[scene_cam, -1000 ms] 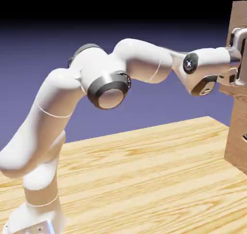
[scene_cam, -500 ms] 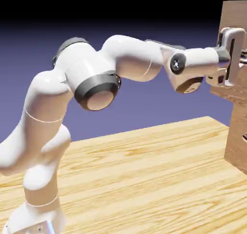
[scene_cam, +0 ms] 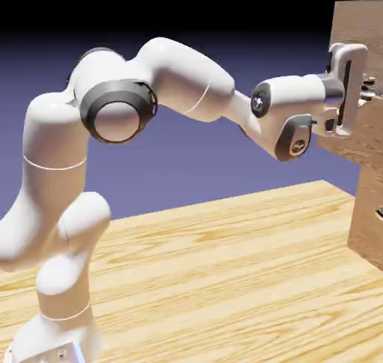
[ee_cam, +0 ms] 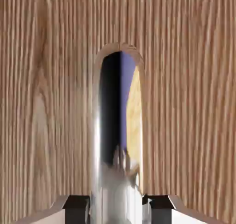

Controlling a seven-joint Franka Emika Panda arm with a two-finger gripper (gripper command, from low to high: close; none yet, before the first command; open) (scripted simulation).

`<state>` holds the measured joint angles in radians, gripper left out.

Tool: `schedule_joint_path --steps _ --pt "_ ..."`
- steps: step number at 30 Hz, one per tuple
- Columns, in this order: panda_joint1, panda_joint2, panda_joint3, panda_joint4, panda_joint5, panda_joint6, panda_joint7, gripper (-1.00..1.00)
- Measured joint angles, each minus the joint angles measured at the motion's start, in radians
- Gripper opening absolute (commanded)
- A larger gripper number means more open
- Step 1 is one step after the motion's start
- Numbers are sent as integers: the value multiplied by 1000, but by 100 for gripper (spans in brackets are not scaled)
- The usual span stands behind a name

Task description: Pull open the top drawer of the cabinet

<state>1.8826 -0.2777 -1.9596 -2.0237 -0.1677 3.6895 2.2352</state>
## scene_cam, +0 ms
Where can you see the light wood drawer front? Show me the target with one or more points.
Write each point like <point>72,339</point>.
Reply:
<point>369,135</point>
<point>366,234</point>

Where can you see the light wood cabinet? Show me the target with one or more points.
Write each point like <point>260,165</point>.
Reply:
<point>356,21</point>

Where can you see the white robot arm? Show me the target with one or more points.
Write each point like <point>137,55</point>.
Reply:
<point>179,78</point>

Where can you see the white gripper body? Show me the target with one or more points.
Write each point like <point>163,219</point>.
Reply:
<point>356,69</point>

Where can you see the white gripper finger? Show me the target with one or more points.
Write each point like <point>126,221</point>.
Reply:
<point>366,97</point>
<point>369,79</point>

